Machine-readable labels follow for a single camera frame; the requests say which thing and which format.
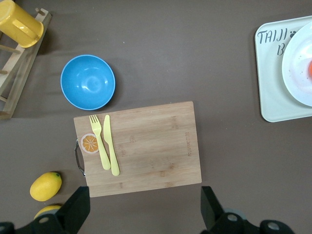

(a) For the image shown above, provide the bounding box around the cream bear print tray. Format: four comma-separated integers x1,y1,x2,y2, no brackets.
254,16,312,123

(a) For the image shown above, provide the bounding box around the yellow plastic knife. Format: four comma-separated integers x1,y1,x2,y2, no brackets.
103,115,121,176

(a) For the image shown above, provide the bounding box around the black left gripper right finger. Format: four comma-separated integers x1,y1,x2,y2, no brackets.
200,186,295,234

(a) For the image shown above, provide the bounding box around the yellow plastic fork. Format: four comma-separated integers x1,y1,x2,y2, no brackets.
89,114,112,171

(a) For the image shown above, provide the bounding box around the toy orange slice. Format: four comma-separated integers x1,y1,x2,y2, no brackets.
80,133,100,155

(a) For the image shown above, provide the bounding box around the yellow mug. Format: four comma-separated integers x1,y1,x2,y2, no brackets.
0,0,45,48

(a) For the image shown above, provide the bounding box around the bamboo cutting board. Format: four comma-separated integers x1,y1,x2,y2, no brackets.
73,101,202,198

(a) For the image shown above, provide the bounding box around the yellow lemon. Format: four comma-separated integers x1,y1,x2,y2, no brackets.
33,205,61,219
29,172,63,202

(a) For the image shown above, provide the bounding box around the blue bowl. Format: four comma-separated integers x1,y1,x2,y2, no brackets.
60,54,116,111

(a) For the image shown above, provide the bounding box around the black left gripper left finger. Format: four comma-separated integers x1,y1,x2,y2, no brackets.
0,186,91,234

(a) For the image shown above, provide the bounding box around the wooden peg rack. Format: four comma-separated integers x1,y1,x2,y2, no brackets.
0,7,53,120

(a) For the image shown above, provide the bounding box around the brown table cover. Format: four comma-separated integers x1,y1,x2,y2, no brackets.
0,0,312,234

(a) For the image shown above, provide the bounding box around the round white plate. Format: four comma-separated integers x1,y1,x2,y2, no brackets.
281,20,312,107

